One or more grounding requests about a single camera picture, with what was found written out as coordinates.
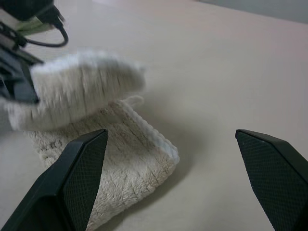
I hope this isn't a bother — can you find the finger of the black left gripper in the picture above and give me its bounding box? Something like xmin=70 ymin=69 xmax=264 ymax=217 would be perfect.
xmin=0 ymin=51 xmax=40 ymax=104

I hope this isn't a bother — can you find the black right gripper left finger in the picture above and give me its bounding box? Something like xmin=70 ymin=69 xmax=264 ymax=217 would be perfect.
xmin=0 ymin=128 xmax=109 ymax=231

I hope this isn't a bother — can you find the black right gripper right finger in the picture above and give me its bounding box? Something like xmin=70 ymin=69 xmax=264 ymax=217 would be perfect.
xmin=235 ymin=128 xmax=308 ymax=231

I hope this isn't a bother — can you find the beige towel with white trim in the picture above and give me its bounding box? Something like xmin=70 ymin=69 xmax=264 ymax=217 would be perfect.
xmin=0 ymin=49 xmax=180 ymax=231

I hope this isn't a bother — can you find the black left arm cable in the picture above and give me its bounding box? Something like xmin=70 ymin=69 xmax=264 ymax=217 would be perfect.
xmin=23 ymin=4 xmax=69 ymax=48

